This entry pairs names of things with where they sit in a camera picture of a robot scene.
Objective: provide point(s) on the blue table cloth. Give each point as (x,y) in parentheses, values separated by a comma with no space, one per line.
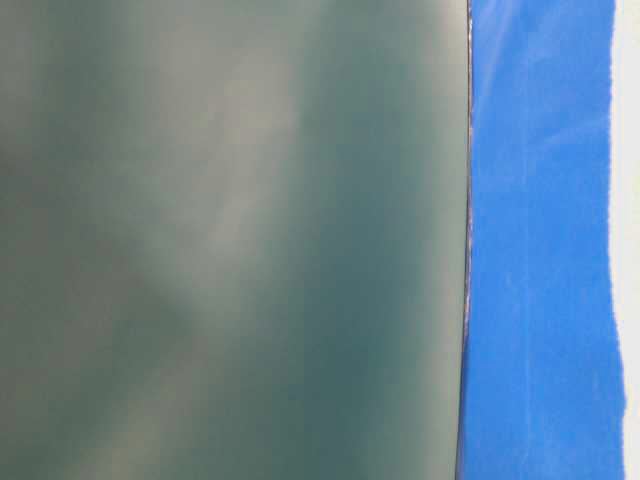
(543,386)

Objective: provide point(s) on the green backdrop board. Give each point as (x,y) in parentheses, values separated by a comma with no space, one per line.
(232,238)

